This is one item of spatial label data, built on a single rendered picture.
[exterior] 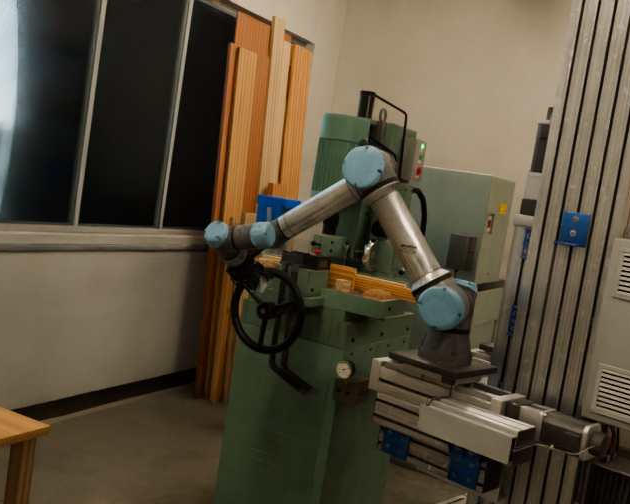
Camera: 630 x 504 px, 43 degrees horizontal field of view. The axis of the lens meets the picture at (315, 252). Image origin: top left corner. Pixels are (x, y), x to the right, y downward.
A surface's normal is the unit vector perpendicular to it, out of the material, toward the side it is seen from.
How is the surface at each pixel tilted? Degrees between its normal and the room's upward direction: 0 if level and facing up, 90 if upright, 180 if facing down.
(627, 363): 90
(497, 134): 90
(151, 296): 90
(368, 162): 84
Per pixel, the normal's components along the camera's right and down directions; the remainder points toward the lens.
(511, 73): -0.45, 0.00
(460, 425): -0.66, -0.04
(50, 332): 0.88, 0.18
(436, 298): -0.29, 0.14
